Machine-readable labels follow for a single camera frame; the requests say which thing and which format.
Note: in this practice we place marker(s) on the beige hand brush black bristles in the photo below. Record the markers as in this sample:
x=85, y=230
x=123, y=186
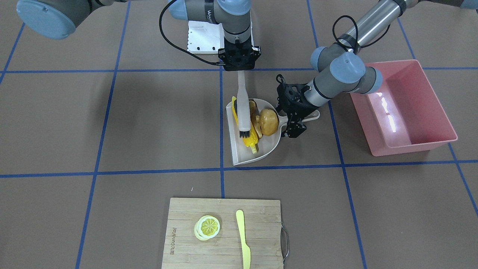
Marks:
x=242, y=106

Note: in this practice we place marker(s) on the tan ginger root toy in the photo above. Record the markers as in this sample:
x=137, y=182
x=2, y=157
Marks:
x=255, y=118

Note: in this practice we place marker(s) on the beige plastic dustpan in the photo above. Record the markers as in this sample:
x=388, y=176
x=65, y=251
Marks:
x=241, y=154

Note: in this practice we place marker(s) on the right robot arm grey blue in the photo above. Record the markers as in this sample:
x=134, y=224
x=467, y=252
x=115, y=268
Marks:
x=58, y=19

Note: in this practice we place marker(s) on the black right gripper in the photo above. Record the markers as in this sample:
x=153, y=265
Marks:
x=255, y=54

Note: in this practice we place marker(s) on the brown potato toy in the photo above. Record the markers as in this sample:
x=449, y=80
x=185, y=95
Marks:
x=269, y=121

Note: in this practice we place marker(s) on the yellow plastic knife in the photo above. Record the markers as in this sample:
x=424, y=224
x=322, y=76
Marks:
x=245, y=249

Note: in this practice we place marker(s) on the yellow lemon slice toy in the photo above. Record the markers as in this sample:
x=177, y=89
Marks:
x=206, y=228

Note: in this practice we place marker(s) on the pink plastic bin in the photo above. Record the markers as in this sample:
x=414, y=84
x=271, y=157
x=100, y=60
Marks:
x=404, y=115

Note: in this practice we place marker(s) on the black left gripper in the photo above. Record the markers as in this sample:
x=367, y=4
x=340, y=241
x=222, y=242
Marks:
x=300, y=111

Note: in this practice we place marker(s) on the yellow corn cob toy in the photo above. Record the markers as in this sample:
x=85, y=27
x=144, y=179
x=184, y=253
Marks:
x=252, y=140

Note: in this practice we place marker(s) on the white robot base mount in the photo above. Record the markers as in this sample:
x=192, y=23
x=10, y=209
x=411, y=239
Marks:
x=204, y=37

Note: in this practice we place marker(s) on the bamboo cutting board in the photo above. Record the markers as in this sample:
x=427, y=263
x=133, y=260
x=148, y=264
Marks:
x=263, y=234

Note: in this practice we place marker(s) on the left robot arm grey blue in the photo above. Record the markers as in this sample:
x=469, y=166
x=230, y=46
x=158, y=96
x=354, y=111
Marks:
x=339, y=67

